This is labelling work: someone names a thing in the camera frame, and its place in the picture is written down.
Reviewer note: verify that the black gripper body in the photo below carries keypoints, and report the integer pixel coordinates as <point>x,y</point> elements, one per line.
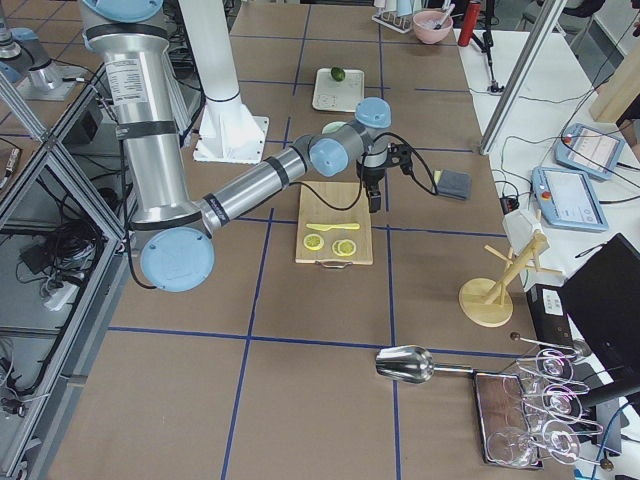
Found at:
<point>370,176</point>

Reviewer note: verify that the upper lemon slice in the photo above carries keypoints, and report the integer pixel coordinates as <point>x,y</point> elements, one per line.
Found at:
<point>313,242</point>

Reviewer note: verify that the green avocado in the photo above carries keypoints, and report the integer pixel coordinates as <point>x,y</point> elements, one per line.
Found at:
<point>337,74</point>

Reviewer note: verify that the lower lemon slice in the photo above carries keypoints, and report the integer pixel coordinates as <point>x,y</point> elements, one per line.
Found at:
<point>344,248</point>

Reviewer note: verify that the black laptop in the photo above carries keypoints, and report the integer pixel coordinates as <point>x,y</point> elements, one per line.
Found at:
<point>602,299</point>

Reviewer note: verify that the yellow plastic knife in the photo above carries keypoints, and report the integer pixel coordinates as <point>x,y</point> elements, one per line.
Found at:
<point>328,227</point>

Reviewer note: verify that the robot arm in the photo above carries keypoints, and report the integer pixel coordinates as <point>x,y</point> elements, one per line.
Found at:
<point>184,195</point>

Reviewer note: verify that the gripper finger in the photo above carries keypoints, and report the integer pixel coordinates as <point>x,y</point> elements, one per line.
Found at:
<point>374,199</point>

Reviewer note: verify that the near teach pendant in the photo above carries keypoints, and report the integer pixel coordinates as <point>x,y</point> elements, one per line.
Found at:
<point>567,199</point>

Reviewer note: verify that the bamboo cutting board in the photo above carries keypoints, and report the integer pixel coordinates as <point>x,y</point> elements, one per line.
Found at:
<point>332,203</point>

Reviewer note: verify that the wooden mug tree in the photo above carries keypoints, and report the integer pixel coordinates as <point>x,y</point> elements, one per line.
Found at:
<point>486,302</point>

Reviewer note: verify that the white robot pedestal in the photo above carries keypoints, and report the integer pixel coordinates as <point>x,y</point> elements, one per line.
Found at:
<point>228,131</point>

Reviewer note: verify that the white bear tray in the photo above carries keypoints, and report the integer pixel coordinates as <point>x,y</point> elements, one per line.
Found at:
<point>338,96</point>

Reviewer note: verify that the far teach pendant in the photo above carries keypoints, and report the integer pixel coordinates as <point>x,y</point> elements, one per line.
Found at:
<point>589,150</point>

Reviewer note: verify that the red bottle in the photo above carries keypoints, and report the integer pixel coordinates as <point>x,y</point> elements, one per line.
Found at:
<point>469,22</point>

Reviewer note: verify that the steel scoop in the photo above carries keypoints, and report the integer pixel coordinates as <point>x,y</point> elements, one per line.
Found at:
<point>413,364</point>

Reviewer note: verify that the green bowl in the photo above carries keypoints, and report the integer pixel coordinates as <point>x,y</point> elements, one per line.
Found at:
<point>332,127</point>

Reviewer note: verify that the grey folded cloth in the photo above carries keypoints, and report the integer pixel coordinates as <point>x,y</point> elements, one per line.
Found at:
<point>453,184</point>

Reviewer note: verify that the lemon slice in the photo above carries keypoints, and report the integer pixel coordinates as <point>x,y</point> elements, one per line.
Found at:
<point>344,248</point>
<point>313,242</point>

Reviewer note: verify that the pink ice bowl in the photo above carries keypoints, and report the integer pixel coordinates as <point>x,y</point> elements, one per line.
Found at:
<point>431,27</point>

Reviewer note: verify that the teach pendant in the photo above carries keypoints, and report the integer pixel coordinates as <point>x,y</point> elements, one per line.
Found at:
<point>589,150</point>
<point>567,199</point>

